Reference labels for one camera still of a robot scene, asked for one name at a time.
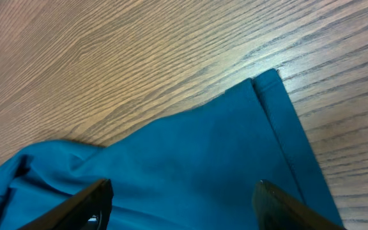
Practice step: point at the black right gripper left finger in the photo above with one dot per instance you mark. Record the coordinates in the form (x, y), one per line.
(89, 209)

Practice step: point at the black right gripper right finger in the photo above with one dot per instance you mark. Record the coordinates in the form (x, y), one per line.
(277, 210)

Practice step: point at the teal blue shirt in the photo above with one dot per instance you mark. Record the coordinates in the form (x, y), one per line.
(193, 170)

